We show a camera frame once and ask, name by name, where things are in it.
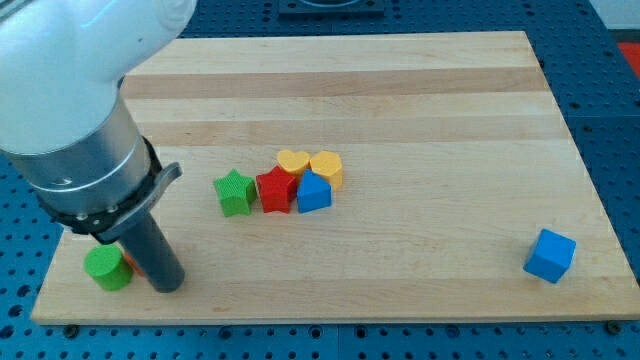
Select wooden board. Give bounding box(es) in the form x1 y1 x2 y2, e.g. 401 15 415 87
31 32 639 325

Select green star block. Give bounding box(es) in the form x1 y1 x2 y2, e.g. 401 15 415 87
213 169 257 217

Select yellow heart block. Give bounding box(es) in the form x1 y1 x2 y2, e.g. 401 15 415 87
276 149 311 176

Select blue cube block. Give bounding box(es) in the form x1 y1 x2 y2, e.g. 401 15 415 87
523 228 577 284

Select yellow hexagon block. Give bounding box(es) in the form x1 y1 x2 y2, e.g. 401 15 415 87
310 150 344 190

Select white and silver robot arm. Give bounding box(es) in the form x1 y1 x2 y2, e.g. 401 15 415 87
1 0 196 234

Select red block behind tool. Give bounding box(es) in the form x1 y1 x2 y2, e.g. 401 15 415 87
124 251 145 278

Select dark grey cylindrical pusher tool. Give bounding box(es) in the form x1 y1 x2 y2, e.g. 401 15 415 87
94 162 185 293

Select red star block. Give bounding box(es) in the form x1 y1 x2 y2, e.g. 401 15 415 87
256 166 298 213

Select red object at edge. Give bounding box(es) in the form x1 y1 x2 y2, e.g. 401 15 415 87
617 42 640 77

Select blue triangle block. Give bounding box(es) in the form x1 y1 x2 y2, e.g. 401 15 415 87
297 169 332 213

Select green cylinder block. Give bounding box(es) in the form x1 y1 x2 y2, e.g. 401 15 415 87
83 244 133 291

